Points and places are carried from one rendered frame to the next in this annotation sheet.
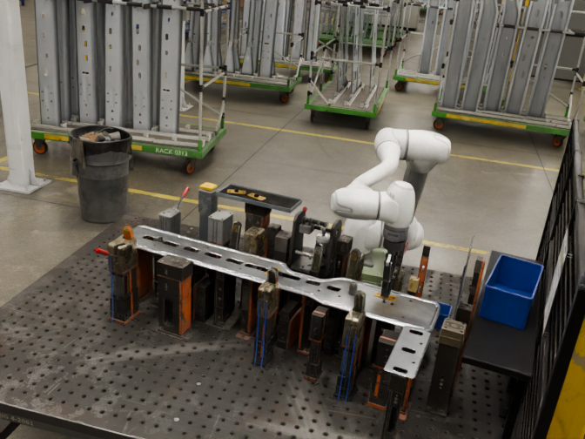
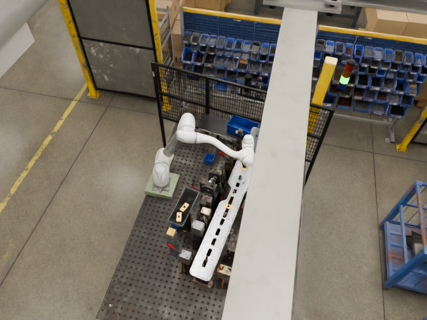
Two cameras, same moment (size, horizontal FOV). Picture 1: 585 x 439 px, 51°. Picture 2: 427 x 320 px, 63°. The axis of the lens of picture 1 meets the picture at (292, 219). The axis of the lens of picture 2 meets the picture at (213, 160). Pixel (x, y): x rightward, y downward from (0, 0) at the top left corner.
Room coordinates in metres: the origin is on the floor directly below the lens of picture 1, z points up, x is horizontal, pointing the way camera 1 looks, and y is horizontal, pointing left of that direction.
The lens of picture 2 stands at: (2.36, 1.71, 3.80)
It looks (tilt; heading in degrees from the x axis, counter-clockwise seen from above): 52 degrees down; 270
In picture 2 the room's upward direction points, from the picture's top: 1 degrees clockwise
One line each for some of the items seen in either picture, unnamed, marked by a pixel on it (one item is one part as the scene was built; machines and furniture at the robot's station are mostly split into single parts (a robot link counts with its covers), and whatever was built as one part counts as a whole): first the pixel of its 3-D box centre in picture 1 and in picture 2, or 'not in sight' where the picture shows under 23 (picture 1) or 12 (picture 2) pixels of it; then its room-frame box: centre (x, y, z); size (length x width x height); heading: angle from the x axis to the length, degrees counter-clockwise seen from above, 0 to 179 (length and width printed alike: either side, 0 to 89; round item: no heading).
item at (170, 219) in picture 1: (170, 247); (186, 263); (2.56, 0.56, 0.88); 0.11 x 0.10 x 0.36; 159
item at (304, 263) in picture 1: (312, 268); (211, 194); (2.36, -0.10, 0.94); 0.18 x 0.13 x 0.49; 69
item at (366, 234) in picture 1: (361, 228); (161, 173); (2.87, -0.35, 0.92); 0.18 x 0.16 x 0.22; 90
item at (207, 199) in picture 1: (207, 232); (173, 244); (2.69, 0.40, 0.92); 0.08 x 0.08 x 0.44; 69
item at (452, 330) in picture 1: (445, 368); not in sight; (1.82, -0.58, 0.88); 0.08 x 0.08 x 0.36; 69
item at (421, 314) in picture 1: (266, 272); (228, 208); (2.20, 0.08, 1.00); 1.38 x 0.22 x 0.02; 69
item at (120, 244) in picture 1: (124, 280); (225, 277); (2.23, 0.68, 0.88); 0.15 x 0.11 x 0.36; 159
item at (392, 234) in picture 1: (395, 231); not in sight; (2.04, -0.37, 1.30); 0.09 x 0.09 x 0.06
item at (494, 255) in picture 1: (507, 304); (239, 132); (2.07, -0.85, 1.02); 0.90 x 0.22 x 0.03; 159
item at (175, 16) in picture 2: not in sight; (178, 25); (2.96, -3.74, 0.52); 1.21 x 0.81 x 1.05; 82
